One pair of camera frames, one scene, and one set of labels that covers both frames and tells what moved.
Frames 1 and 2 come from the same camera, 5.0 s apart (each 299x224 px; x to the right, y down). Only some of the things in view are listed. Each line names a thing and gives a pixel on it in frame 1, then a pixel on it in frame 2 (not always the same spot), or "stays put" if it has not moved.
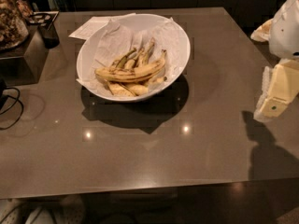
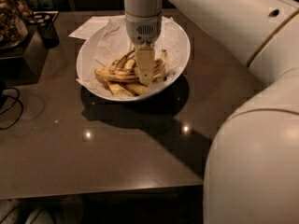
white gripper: [286, 32] -> [143, 29]
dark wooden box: [22, 63] stays put
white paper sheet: [88, 28] stays put
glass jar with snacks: [14, 30] stays put
